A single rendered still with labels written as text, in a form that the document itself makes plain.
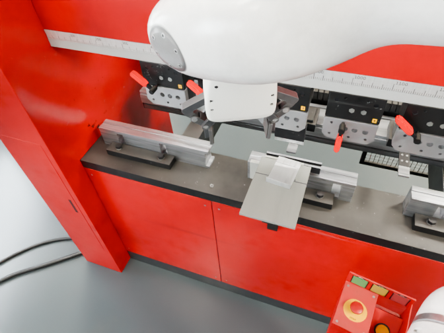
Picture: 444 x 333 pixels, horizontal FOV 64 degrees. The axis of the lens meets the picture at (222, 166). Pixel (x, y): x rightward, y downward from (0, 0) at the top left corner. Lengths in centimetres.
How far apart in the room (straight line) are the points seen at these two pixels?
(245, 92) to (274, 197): 74
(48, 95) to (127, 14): 46
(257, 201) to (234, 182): 24
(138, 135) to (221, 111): 101
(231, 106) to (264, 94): 5
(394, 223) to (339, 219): 18
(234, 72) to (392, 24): 12
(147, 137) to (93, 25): 48
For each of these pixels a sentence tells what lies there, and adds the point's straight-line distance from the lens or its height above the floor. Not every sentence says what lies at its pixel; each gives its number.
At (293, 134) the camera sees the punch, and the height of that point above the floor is 113.
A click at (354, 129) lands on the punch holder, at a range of 112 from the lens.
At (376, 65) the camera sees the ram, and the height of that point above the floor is 143.
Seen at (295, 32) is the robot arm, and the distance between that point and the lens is 27.
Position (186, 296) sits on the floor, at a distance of 211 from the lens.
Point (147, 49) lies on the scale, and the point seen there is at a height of 138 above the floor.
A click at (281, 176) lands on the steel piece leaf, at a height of 100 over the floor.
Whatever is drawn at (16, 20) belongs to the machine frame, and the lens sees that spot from 133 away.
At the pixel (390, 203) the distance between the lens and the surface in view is 141.
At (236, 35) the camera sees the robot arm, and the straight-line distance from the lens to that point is 27.
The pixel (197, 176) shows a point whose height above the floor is 87.
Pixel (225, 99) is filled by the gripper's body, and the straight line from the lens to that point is 47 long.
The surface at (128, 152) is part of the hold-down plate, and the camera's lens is 152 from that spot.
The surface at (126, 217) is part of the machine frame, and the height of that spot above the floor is 49.
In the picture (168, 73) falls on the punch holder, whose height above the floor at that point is 131.
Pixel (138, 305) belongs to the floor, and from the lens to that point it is 214.
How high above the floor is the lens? 193
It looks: 48 degrees down
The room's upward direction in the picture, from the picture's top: 5 degrees counter-clockwise
